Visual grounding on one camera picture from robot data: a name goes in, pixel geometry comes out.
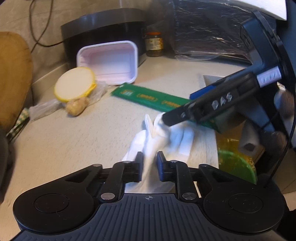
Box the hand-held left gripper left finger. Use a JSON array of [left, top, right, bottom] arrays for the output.
[[63, 151, 144, 203]]

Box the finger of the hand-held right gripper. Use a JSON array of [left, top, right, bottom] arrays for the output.
[[161, 76, 259, 127], [190, 68, 255, 102]]

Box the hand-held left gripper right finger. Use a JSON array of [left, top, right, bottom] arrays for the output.
[[156, 150, 234, 202]]

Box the white tissue paper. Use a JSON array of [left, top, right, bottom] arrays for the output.
[[121, 113, 219, 194]]

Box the green wrapper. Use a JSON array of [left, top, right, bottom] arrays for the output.
[[110, 83, 222, 133]]

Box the ginger root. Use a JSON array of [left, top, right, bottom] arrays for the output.
[[65, 97, 89, 116]]

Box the white plastic tray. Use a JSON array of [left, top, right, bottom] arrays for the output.
[[76, 40, 139, 84]]

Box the round yellow-rimmed lid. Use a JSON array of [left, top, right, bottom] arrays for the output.
[[54, 67, 97, 103]]

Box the clear plastic bag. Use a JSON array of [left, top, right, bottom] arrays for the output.
[[29, 82, 109, 121]]

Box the white foam box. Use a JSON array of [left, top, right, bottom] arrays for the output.
[[238, 0, 288, 21]]

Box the oven wrapped in plastic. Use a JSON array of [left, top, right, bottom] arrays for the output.
[[170, 0, 257, 63]]

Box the glass jar with red lid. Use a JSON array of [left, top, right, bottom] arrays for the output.
[[144, 31, 164, 57]]

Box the black square rice cooker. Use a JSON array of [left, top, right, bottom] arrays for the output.
[[60, 8, 148, 70]]

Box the green checkered cloth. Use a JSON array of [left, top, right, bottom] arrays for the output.
[[7, 108, 30, 139]]

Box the round wooden cutting board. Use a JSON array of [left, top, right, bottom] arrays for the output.
[[0, 31, 34, 132]]

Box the black power cable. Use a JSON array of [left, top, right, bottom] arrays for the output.
[[35, 0, 51, 44], [29, 0, 65, 47]]

